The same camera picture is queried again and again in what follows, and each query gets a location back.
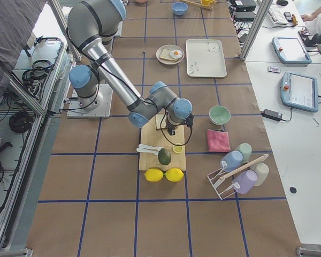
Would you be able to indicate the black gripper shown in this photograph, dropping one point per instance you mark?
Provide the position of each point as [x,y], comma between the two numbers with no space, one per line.
[172,127]

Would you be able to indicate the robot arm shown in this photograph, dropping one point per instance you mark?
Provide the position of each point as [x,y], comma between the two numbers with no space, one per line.
[90,26]

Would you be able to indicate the bread slice on plate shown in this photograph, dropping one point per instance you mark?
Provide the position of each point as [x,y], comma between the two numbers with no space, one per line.
[165,55]

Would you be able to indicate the cream round plate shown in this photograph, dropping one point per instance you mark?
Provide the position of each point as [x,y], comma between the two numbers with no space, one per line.
[170,47]

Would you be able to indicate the wooden cutting board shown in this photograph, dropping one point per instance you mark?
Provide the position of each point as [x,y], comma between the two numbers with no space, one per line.
[169,150]

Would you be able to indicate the lemon slice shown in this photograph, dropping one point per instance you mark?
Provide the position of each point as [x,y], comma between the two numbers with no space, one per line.
[178,149]

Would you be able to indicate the light green bowl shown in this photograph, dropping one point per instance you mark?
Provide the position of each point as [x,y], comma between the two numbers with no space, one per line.
[219,115]

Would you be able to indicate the pink cloth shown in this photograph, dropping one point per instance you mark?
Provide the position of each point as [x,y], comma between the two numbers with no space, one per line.
[218,141]

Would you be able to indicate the avocado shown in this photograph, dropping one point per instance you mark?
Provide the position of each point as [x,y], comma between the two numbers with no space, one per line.
[164,157]

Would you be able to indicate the right whole lemon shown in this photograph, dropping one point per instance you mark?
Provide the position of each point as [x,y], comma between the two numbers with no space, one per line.
[174,174]

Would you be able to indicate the whole lemon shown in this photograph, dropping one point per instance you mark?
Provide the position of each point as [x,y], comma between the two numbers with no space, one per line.
[174,174]
[154,175]

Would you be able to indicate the blue mug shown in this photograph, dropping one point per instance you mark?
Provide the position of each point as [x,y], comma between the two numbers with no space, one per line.
[231,161]

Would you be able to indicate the green mug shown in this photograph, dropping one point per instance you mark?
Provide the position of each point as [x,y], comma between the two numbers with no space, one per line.
[246,150]

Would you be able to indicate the left whole lemon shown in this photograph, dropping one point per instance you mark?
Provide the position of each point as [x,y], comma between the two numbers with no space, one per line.
[154,175]

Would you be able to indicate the cream bear tray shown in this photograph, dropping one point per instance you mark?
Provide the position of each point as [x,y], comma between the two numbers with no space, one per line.
[205,58]

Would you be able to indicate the fake fried egg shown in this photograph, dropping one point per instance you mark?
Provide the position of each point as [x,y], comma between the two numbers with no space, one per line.
[176,54]

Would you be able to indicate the black power adapter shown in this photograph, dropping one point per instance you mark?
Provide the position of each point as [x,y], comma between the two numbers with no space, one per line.
[273,115]

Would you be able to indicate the purple mug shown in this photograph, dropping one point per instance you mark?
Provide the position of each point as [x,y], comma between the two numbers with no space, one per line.
[245,181]

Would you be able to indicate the cream mug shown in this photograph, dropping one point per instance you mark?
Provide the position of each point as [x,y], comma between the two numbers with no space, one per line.
[262,171]

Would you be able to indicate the blue bowl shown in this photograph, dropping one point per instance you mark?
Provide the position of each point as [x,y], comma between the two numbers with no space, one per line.
[179,8]

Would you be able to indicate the wooden cup rack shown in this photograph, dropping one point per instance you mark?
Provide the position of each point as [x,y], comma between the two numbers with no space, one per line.
[198,4]

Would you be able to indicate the near teach pendant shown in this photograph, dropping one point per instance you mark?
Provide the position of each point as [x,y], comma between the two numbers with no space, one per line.
[299,91]

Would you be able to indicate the teach pendant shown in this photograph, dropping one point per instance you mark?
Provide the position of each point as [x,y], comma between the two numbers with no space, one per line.
[290,50]
[299,91]

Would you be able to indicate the yellow cup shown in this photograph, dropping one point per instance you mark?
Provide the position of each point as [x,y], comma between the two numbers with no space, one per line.
[206,2]

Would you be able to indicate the far teach pendant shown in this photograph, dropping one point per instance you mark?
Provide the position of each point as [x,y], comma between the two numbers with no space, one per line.
[290,50]

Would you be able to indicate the white wire cup rack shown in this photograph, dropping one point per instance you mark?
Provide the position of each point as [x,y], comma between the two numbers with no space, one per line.
[221,181]

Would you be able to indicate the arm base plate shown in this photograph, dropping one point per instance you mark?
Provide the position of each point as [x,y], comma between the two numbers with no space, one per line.
[96,106]

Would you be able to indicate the aluminium frame post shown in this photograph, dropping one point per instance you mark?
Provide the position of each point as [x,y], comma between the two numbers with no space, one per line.
[250,39]

